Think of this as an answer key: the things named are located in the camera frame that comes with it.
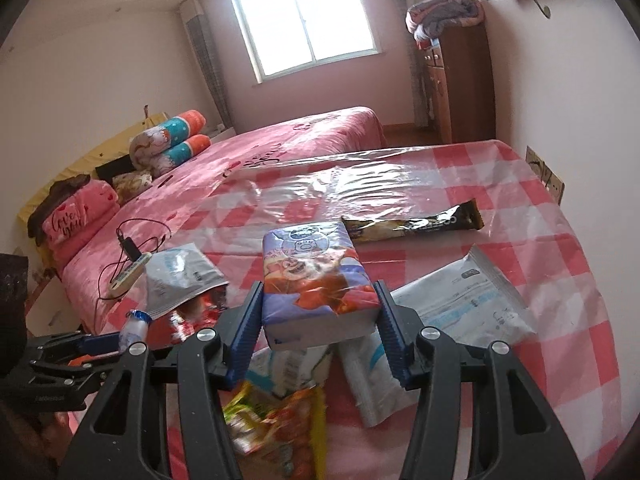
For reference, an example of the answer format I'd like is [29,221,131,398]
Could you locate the red white checked tablecloth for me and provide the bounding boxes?
[165,139,618,480]

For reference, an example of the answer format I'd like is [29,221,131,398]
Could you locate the folded patterned quilt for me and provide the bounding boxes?
[406,0,486,51]

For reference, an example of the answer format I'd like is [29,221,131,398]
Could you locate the crumpled white plastic packet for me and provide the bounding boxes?
[340,327,426,428]

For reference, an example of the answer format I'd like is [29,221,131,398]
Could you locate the small cartoon bolster pillow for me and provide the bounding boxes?
[150,133,212,178]

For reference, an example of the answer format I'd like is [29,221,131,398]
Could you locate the floral beige cushion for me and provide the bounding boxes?
[112,170,153,206]

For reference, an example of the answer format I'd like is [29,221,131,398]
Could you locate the bright window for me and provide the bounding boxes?
[231,0,385,86]

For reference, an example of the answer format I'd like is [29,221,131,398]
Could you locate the white air conditioner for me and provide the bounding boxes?
[179,0,206,23]

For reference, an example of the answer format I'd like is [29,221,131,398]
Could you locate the power strip with black cable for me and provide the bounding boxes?
[96,217,173,311]

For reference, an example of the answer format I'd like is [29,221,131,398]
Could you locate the pink pillow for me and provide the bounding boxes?
[40,180,121,261]

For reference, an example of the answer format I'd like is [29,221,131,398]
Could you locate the dark coffee sachet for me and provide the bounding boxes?
[341,200,485,245]

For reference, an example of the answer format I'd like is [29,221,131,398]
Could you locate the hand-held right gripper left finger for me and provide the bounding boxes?
[57,280,266,480]

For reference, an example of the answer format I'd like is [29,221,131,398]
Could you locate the large cartoon bolster pillow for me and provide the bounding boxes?
[129,109,207,168]

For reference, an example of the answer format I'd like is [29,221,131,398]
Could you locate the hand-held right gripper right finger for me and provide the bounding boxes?
[372,280,586,480]

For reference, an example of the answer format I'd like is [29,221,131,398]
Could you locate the orange snack packet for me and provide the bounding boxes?
[250,385,328,480]

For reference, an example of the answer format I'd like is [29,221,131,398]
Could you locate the white foil-lined bag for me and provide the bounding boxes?
[145,242,231,321]

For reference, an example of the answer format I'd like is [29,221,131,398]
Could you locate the crushed clear plastic bottle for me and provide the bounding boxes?
[119,309,153,348]

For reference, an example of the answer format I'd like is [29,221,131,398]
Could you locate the brown plush cloth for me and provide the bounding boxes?
[27,174,93,238]

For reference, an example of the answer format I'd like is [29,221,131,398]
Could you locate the cartoon print tissue pack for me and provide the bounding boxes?
[261,220,381,352]

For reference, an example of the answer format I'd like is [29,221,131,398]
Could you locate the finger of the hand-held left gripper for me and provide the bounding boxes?
[25,331,126,361]
[30,357,121,386]

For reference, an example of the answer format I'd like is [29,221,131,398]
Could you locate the red snack packet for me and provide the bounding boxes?
[150,294,226,348]

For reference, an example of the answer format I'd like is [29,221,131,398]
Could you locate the wall socket panel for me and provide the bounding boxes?
[525,145,566,206]

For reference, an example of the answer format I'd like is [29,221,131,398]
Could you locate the yellow headboard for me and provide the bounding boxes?
[17,112,168,231]

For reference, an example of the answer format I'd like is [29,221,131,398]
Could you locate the bed with pink sheet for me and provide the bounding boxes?
[30,106,388,341]

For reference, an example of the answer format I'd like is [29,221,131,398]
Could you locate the brown wooden cabinet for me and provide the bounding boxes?
[425,22,493,145]

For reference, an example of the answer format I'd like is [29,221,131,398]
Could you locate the grey plaid curtain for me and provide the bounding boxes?
[382,0,431,128]
[187,15,233,131]

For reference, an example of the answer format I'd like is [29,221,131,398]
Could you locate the yellow-green snack packet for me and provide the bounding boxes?
[221,381,266,456]

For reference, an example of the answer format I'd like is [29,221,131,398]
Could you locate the white power strip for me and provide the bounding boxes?
[109,252,153,297]

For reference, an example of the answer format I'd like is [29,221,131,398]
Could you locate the black flat object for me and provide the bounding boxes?
[94,152,133,183]

